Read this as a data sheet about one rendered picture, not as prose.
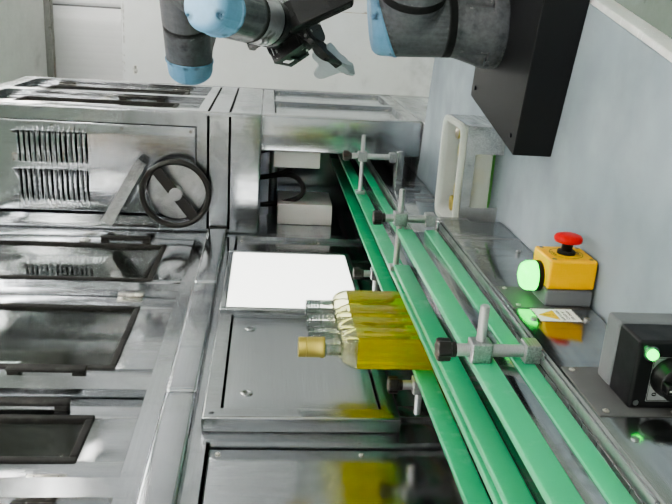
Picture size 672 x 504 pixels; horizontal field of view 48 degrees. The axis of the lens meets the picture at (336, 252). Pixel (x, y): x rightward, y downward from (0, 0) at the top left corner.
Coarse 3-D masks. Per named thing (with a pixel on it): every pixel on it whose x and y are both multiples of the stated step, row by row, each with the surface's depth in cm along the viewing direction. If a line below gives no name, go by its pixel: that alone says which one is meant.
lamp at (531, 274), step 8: (520, 264) 110; (528, 264) 108; (536, 264) 108; (520, 272) 109; (528, 272) 107; (536, 272) 107; (544, 272) 107; (520, 280) 109; (528, 280) 107; (536, 280) 107; (528, 288) 108; (536, 288) 108
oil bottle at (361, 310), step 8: (352, 304) 138; (360, 304) 138; (368, 304) 139; (336, 312) 136; (344, 312) 135; (352, 312) 134; (360, 312) 135; (368, 312) 135; (376, 312) 135; (384, 312) 135; (392, 312) 136; (400, 312) 136; (336, 320) 135
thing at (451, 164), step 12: (444, 120) 164; (456, 120) 154; (444, 132) 165; (444, 144) 166; (456, 144) 166; (444, 156) 166; (456, 156) 166; (444, 168) 167; (456, 168) 167; (444, 180) 168; (456, 180) 152; (444, 192) 169; (456, 192) 152; (444, 204) 170; (456, 204) 153; (444, 216) 163; (456, 216) 154
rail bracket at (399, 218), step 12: (372, 216) 150; (384, 216) 149; (396, 216) 149; (408, 216) 150; (420, 216) 150; (432, 216) 149; (396, 228) 151; (396, 240) 151; (396, 252) 152; (396, 264) 153
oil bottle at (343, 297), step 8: (336, 296) 142; (344, 296) 141; (352, 296) 141; (360, 296) 141; (368, 296) 141; (376, 296) 142; (384, 296) 142; (392, 296) 142; (400, 296) 142; (336, 304) 140; (344, 304) 139; (376, 304) 140; (384, 304) 140; (392, 304) 140; (400, 304) 140
